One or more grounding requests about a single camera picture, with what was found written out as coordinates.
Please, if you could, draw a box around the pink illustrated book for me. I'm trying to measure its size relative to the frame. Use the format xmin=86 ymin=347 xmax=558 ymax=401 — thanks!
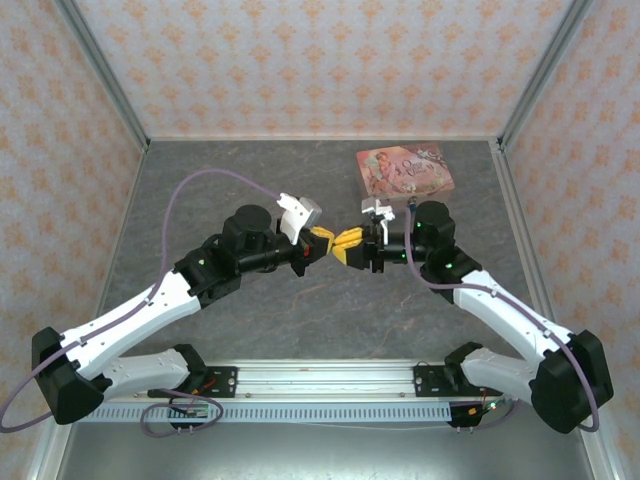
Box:
xmin=355 ymin=143 xmax=457 ymax=199

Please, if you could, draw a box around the small electronics board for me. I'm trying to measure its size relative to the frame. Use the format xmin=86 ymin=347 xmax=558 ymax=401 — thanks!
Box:
xmin=468 ymin=398 xmax=504 ymax=417
xmin=172 ymin=403 xmax=210 ymax=420

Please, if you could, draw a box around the aluminium frame bar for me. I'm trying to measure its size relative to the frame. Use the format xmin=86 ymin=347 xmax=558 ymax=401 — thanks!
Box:
xmin=147 ymin=132 xmax=502 ymax=143
xmin=491 ymin=139 xmax=557 ymax=324
xmin=498 ymin=0 xmax=595 ymax=151
xmin=574 ymin=428 xmax=617 ymax=480
xmin=25 ymin=423 xmax=77 ymax=480
xmin=52 ymin=0 xmax=152 ymax=154

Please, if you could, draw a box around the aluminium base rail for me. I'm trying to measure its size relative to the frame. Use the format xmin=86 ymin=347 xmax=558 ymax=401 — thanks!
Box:
xmin=234 ymin=363 xmax=417 ymax=400

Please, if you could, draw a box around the white slotted cable duct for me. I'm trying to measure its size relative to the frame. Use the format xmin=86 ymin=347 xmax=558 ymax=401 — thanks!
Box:
xmin=74 ymin=402 xmax=454 ymax=425

